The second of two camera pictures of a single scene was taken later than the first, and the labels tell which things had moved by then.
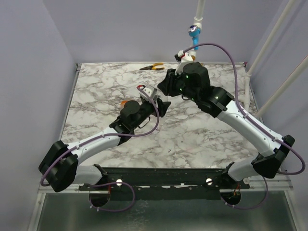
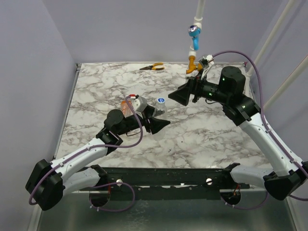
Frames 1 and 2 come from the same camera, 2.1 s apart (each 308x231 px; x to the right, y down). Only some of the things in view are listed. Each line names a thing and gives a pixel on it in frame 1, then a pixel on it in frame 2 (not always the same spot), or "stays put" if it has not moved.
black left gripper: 162,107 → 155,124
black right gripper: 170,82 → 196,89
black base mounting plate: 164,183 stays put
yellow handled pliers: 153,67 stays put
